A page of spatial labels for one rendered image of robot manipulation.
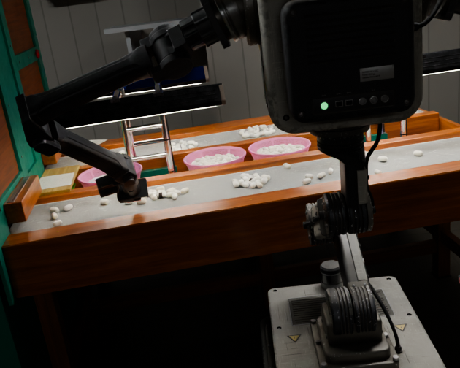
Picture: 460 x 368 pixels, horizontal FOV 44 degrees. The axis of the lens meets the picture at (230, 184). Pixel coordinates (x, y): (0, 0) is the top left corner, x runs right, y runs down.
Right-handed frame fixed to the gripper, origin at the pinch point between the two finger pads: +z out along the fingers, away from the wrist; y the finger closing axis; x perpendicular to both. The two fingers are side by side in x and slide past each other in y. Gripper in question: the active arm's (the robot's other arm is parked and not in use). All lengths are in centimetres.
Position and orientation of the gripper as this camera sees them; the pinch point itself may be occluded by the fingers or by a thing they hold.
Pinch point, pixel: (135, 198)
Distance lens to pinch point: 197.3
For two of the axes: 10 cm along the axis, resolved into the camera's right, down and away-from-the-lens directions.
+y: -9.8, 1.5, -1.0
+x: 1.7, 9.2, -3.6
